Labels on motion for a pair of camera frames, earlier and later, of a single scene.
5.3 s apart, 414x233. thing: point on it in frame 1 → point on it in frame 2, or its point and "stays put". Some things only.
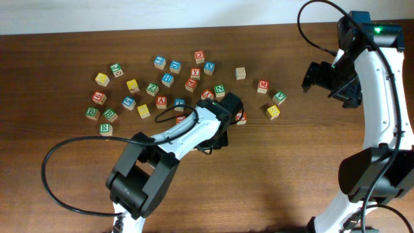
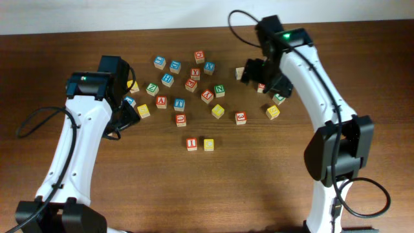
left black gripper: [222, 142] → [130, 116]
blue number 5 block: [129, 102] stays put
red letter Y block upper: [195, 74] stays put
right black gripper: [348, 94] → [251, 70]
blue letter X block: [209, 68] stays put
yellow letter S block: [272, 112] stays put
